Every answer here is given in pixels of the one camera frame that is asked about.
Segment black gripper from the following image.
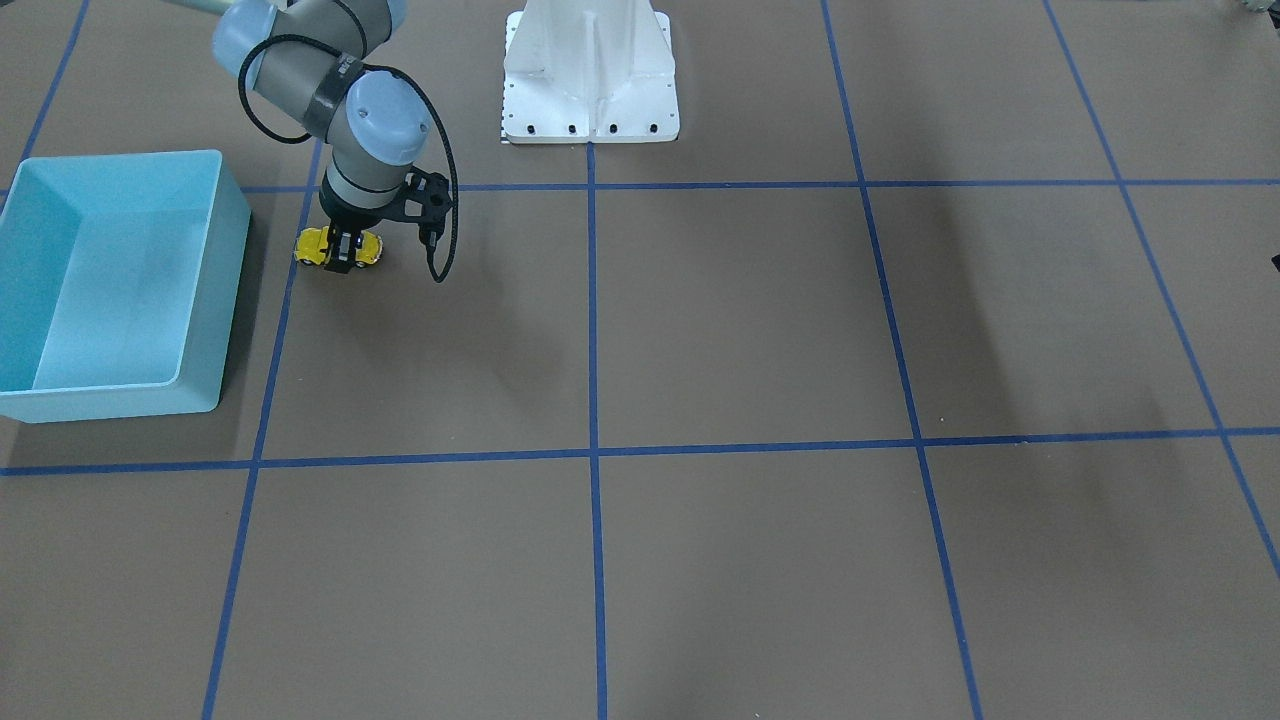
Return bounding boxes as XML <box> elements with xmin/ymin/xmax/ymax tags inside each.
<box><xmin>320</xmin><ymin>170</ymin><xmax>453</xmax><ymax>274</ymax></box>

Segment yellow beetle toy car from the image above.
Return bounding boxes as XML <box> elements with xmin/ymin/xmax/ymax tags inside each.
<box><xmin>293</xmin><ymin>225</ymin><xmax>384</xmax><ymax>272</ymax></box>

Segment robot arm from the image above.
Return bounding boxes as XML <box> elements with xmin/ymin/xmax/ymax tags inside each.
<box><xmin>189</xmin><ymin>1</ymin><xmax>460</xmax><ymax>283</ymax></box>

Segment light blue plastic bin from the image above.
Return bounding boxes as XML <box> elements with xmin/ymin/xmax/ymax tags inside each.
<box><xmin>1</xmin><ymin>149</ymin><xmax>251</xmax><ymax>424</ymax></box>

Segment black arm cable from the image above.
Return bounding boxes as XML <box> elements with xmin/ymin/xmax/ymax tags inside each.
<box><xmin>238</xmin><ymin>35</ymin><xmax>461</xmax><ymax>284</ymax></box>

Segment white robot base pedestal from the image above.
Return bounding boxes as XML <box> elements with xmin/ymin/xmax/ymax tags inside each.
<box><xmin>500</xmin><ymin>1</ymin><xmax>681</xmax><ymax>145</ymax></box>

